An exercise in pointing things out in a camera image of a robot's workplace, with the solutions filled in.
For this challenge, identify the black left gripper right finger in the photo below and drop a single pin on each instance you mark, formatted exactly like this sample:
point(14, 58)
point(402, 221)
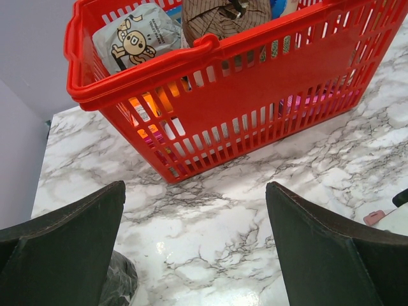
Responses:
point(328, 259)

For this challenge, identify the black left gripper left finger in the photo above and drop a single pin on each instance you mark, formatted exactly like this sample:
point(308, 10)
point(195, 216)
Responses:
point(62, 257)

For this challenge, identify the red weekly pill organizer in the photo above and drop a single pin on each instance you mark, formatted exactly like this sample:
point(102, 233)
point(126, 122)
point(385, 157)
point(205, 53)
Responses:
point(374, 217)

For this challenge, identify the orange small box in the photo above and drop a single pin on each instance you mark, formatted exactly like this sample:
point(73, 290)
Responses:
point(140, 109)

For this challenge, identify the red plastic shopping basket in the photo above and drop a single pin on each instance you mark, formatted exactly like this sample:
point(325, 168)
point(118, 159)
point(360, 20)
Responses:
point(245, 92)

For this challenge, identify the orange fruit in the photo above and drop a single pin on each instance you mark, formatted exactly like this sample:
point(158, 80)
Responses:
point(174, 92)

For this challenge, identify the grey cartoon snack bag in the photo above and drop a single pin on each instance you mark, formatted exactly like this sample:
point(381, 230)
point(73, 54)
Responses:
point(143, 34)

